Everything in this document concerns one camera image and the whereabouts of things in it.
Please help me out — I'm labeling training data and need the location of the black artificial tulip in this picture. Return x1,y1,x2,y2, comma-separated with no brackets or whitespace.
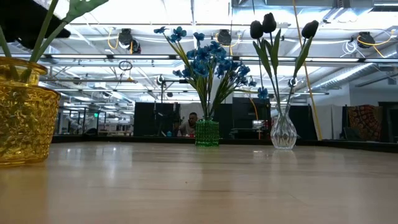
261,11,285,119
284,19,320,119
249,19,284,119

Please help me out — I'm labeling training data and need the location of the yellow hanging cable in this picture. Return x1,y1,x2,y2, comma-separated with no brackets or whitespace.
291,0,324,141

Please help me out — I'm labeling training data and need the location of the yellow textured glass vase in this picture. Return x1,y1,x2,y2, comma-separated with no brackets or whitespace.
0,57,62,166

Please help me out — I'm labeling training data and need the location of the black gantry frame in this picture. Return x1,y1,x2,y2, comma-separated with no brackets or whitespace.
160,78,211,108

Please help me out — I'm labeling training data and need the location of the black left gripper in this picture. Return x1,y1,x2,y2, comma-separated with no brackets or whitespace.
0,0,72,50

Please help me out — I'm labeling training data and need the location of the red patterned cloth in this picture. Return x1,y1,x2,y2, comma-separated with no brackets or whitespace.
347,105,384,141

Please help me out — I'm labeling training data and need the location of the green textured glass vase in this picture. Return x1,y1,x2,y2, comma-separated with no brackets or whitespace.
194,118,220,148

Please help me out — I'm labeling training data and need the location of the black partition panel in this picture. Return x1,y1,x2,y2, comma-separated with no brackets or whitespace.
133,101,181,138
213,96,272,140

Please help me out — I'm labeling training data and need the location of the black ceiling cord reel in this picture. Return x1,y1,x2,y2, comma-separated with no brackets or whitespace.
216,28,233,47
357,30,376,49
117,27,142,55

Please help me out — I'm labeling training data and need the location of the person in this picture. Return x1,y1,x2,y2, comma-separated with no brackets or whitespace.
177,111,200,138

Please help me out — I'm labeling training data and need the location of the clear glass vase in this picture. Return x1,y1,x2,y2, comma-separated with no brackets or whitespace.
269,103,299,151

